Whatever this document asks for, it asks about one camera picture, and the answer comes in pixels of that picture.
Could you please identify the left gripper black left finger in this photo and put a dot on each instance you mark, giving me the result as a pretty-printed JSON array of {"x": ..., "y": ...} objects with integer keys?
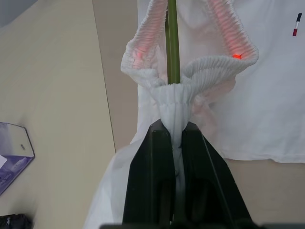
[{"x": 150, "y": 179}]

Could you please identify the green rod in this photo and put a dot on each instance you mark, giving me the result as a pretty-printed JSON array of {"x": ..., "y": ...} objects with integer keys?
[{"x": 172, "y": 47}]

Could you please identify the folded dark purple umbrella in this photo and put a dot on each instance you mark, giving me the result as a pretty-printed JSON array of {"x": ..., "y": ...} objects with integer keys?
[{"x": 14, "y": 221}]

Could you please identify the white cloth garment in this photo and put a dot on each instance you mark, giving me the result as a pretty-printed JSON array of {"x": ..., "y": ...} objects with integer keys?
[{"x": 262, "y": 107}]

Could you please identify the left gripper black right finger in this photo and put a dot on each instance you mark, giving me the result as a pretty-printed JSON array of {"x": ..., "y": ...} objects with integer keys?
[{"x": 207, "y": 186}]

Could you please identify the purple tissue box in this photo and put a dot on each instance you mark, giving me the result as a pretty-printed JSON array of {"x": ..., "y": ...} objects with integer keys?
[{"x": 14, "y": 152}]

